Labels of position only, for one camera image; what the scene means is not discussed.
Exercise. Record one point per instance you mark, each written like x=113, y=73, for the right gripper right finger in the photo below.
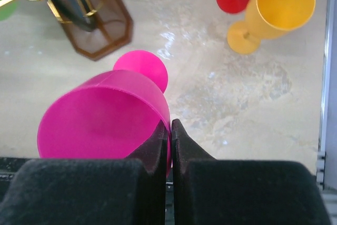
x=211, y=191

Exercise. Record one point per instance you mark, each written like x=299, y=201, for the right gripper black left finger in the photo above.
x=91, y=191

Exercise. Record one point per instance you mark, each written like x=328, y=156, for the pink wine glass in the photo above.
x=111, y=114

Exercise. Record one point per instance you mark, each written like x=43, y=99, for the yellow wine glass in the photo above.
x=268, y=20

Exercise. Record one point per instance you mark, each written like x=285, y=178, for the gold and black glass rack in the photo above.
x=95, y=28

